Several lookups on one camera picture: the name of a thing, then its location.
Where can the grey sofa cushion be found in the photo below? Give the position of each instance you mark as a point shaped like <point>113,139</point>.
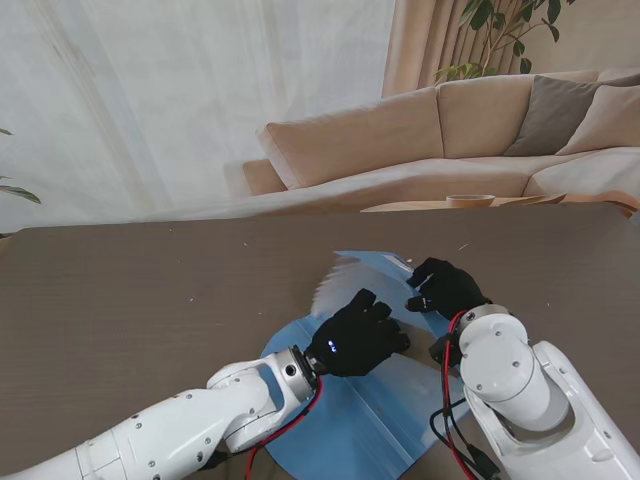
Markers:
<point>550,115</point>

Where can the beige pleated curtain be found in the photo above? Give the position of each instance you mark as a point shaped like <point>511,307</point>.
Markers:
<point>425,45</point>

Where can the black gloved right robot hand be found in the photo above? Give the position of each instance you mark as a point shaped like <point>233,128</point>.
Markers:
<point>450,290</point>

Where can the blue plastic file folder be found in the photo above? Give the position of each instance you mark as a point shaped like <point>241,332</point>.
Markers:
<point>360,410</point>

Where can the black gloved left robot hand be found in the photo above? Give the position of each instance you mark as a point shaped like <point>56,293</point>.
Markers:
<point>357,345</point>

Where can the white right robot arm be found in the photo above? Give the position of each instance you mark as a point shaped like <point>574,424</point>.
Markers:
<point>525,390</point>

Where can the low wooden coffee table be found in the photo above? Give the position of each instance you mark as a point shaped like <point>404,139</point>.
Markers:
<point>415,206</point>

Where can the small green plant leaves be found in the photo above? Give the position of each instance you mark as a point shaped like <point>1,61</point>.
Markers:
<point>20,192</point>

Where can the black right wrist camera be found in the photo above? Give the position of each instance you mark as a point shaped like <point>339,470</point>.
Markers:
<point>439,350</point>

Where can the beige sofa cushion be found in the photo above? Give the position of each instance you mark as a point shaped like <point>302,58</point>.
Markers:
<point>605,125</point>

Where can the round wooden bowl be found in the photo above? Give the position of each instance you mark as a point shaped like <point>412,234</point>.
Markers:
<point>470,201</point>

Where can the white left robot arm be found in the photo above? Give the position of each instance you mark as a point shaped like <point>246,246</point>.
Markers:
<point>175,430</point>

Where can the beige fabric sofa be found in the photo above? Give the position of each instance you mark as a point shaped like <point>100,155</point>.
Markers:
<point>360,145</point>

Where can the tall green leafy houseplant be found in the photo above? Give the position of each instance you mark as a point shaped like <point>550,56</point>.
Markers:
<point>500,30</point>

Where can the white sheer curtain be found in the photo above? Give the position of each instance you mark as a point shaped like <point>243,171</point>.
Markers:
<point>190,100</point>

